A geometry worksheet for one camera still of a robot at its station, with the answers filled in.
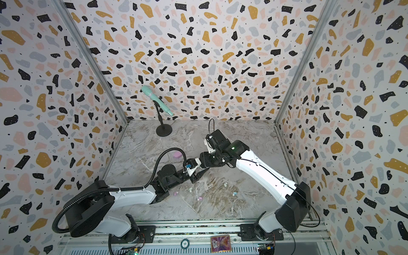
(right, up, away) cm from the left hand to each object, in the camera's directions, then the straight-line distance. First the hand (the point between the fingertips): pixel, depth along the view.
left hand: (208, 163), depth 76 cm
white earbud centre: (-11, -17, +12) cm, 23 cm away
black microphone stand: (-34, +17, +41) cm, 55 cm away
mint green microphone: (-36, +40, +17) cm, 56 cm away
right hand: (-2, 0, -1) cm, 2 cm away
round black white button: (-11, -36, -4) cm, 37 cm away
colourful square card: (+5, -35, -6) cm, 36 cm away
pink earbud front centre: (-5, -20, +9) cm, 23 cm away
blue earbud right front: (+14, -18, +10) cm, 25 cm away
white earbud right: (+9, -15, +14) cm, 22 cm away
